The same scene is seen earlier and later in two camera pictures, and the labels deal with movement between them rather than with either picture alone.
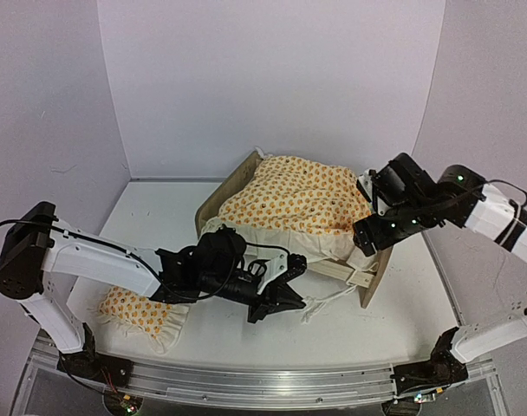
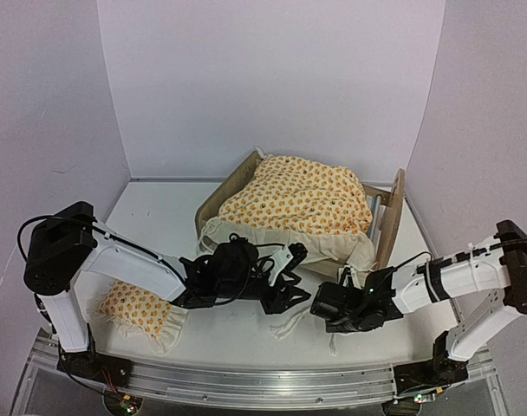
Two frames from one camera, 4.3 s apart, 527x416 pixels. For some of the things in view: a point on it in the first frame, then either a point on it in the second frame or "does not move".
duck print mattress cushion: [308, 205] does not move
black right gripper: [361, 235] to [335, 328]
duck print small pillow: [159, 322] does not move
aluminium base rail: [255, 385] does not move
